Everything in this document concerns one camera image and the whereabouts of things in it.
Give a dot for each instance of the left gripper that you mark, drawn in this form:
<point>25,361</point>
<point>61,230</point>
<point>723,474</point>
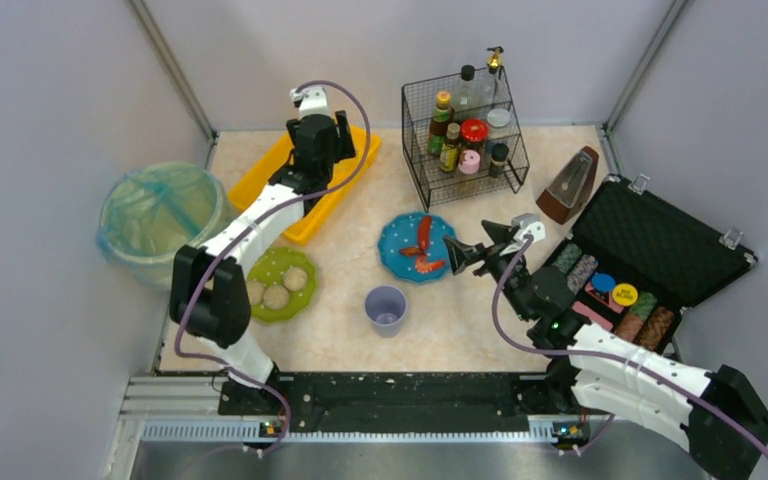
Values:
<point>342,132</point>

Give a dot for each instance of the small yellow oil bottle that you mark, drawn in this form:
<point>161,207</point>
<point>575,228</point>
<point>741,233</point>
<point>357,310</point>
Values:
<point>449,155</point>

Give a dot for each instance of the yellow cap sauce bottle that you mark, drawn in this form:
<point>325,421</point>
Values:
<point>440,120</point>

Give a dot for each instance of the white steamed bun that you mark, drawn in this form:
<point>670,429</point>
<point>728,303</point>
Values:
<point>295,279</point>
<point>275,298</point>
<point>255,292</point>

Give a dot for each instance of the black wire rack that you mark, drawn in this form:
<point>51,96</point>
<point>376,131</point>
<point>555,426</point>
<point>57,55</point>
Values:
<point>436,187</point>

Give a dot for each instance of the sliced sausage piece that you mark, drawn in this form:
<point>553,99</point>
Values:
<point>422,263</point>

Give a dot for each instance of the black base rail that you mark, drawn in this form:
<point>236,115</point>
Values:
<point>358,407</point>

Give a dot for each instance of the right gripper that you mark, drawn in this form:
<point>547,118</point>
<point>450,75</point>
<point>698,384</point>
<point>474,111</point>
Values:
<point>485,251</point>

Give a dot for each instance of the purple plastic cup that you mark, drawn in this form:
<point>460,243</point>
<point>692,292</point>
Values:
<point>385,307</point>

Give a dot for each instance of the brown metronome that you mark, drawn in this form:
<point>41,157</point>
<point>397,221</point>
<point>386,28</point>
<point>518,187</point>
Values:
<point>570,190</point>

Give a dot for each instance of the yellow plastic tray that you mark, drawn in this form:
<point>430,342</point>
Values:
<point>245,192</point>

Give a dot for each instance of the trash bin with green bag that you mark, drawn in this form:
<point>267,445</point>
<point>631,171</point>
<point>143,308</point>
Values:
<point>152,212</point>

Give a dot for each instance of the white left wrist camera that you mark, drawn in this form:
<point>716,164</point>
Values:
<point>310,101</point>

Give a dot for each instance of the black poker chip case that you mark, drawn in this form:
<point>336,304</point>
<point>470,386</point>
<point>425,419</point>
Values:
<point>640,263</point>

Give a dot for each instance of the red sausage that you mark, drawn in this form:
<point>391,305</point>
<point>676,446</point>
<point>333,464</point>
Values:
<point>424,235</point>

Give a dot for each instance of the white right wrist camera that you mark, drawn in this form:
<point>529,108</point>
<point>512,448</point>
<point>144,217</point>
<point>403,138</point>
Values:
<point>528,225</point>

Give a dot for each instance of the blue dotted plate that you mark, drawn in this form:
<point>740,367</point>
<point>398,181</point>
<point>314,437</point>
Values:
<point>401,232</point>

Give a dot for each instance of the red lid sauce jar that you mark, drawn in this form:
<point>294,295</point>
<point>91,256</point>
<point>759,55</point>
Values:
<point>474,133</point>

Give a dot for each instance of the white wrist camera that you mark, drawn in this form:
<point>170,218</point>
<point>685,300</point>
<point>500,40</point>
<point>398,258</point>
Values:
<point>310,101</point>
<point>528,225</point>

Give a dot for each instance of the green dotted plate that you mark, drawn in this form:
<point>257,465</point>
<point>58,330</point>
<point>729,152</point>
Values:
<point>282,284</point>

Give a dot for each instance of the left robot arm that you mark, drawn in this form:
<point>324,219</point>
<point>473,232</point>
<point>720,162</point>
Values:
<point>208,298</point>

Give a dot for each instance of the small black lid jar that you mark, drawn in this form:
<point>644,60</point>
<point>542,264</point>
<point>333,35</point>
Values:
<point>498,159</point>

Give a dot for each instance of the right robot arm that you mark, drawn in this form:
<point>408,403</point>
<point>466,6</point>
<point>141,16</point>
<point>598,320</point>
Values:
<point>716,417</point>

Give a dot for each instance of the pink lid spice jar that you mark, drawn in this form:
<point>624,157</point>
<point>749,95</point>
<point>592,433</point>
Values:
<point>469,162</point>

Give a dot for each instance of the silver lid white can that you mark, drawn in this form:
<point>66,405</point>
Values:
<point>498,121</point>

